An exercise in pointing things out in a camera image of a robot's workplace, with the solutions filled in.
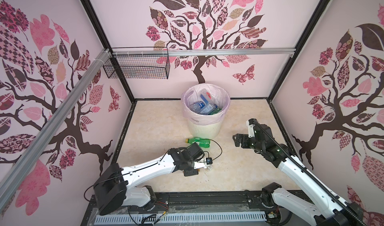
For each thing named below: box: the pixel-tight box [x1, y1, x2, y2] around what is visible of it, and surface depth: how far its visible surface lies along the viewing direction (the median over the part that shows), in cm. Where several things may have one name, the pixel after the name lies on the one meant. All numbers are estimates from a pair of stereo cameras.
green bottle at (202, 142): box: [185, 137, 211, 148], surface depth 94 cm
